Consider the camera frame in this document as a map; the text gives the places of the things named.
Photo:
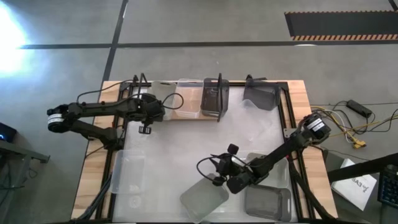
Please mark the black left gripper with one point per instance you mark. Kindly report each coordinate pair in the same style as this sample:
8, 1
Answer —
152, 109

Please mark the black aluminium table frame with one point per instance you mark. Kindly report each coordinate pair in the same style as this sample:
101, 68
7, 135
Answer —
234, 83

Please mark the clear plastic basket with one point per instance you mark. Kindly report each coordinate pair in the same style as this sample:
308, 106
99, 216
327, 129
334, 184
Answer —
127, 171
188, 102

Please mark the black power adapter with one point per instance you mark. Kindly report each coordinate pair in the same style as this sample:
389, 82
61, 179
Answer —
359, 108

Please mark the black box with blue light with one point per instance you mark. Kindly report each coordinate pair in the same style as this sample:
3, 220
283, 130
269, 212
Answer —
7, 132

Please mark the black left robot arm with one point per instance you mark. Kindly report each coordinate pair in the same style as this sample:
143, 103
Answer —
93, 109

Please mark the white paper booklet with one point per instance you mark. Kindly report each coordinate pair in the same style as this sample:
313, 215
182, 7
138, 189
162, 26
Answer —
351, 186

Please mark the grey metal stand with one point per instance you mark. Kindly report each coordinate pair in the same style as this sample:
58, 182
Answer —
25, 154

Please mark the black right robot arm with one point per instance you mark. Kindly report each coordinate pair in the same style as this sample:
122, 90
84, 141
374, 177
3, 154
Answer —
280, 151

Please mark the black yellow hazard mat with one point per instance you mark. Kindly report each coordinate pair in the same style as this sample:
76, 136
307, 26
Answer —
342, 25

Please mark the grey translucent plastic basket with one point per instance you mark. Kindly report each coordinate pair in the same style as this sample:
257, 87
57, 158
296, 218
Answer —
261, 96
211, 102
267, 203

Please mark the black keyboard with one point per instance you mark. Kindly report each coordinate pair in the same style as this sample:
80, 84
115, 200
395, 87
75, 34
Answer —
388, 186

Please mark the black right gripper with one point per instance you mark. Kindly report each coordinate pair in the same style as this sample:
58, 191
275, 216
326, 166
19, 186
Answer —
227, 166

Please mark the black metal shelf frame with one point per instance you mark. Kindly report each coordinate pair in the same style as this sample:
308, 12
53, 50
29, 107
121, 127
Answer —
220, 93

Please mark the grey metal bracket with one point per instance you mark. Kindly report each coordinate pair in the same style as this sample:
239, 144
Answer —
289, 132

